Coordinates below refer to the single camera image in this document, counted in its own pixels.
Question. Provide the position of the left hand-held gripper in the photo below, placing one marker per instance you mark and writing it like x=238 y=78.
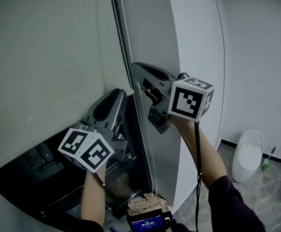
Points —
x=86 y=151

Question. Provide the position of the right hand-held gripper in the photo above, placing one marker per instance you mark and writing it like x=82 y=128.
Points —
x=186 y=100

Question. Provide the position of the grey roller window blind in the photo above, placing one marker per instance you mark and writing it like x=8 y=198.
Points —
x=46 y=69

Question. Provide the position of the person's right forearm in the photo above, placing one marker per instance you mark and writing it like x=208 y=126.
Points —
x=208 y=158

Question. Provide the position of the person's left forearm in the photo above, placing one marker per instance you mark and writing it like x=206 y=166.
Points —
x=93 y=197

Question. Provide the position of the black baseboard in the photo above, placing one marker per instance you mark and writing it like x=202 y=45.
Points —
x=229 y=143

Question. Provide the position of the white toilet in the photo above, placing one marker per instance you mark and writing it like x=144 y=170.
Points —
x=248 y=158

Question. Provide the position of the green toilet brush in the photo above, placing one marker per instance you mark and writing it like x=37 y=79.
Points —
x=267 y=164

